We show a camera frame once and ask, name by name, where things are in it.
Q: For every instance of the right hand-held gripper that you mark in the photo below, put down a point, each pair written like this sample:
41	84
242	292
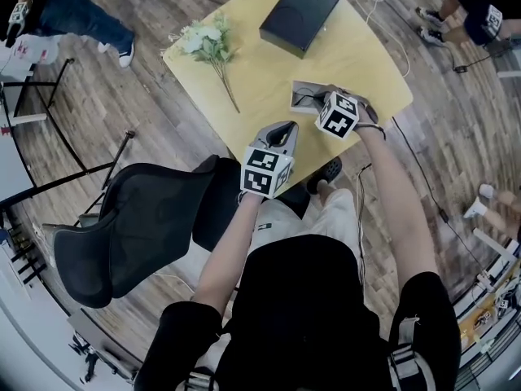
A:
338	116

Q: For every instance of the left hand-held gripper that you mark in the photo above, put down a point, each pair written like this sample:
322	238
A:
260	173

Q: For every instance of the black glasses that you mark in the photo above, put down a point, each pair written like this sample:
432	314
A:
303	95

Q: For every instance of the grey glasses case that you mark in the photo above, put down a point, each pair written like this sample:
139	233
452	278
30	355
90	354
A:
301	108

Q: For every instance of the person's right forearm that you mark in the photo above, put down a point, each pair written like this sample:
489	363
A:
401	218

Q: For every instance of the person's left forearm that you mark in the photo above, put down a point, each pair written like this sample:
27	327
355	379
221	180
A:
232	251

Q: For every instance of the person's right hand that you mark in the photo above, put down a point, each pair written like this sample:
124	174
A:
369	115

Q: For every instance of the black wrist band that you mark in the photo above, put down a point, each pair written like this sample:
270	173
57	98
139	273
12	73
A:
372	127

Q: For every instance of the person's black clog shoe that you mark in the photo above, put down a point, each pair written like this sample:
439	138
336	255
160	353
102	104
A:
325	173

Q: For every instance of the person's white shorts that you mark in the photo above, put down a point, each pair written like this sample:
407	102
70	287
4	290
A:
285	218

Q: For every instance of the black rectangular box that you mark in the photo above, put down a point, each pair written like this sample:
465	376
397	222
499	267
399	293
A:
299	12

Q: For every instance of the artificial white flower bouquet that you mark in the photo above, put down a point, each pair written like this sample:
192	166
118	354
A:
207	41

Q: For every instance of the black power adapter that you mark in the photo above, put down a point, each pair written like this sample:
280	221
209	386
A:
461	69

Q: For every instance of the black mesh office chair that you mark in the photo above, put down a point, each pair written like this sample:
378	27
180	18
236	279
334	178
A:
134	226

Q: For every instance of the person's black shirt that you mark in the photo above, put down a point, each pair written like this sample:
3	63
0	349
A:
301	308

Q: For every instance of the white power strip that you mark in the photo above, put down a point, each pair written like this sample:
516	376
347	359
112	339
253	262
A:
485	281

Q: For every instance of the black metal frame stand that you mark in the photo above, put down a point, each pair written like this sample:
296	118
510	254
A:
61	112

